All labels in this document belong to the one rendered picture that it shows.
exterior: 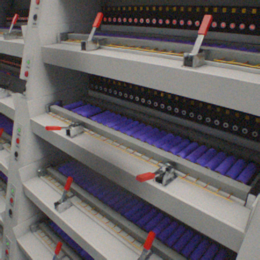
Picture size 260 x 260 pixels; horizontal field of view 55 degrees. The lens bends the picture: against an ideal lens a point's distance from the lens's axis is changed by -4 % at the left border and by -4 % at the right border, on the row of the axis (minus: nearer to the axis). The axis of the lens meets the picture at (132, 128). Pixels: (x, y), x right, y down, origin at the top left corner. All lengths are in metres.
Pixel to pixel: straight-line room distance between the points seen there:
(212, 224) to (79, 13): 0.66
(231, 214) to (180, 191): 0.09
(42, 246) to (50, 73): 0.53
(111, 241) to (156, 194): 0.20
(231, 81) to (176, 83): 0.09
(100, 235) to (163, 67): 0.40
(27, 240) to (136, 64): 0.67
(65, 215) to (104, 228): 0.11
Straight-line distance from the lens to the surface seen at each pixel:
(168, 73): 0.44
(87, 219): 0.67
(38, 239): 0.91
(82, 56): 0.60
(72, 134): 0.61
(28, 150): 0.80
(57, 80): 0.79
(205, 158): 0.50
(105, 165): 0.53
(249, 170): 0.49
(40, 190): 0.79
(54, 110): 0.74
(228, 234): 0.42
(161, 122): 0.62
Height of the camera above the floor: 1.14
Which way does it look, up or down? 11 degrees down
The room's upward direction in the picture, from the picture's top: 12 degrees clockwise
